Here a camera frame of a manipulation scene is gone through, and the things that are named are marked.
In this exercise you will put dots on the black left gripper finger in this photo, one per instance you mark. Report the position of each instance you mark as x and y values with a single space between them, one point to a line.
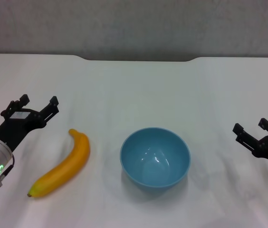
49 110
15 104

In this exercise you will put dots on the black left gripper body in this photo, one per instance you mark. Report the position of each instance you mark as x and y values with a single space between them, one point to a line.
12 128

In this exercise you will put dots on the yellow banana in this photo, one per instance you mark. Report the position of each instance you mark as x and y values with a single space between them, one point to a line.
69 161

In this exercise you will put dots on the blue plastic bowl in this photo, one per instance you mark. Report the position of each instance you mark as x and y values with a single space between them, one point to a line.
155 159

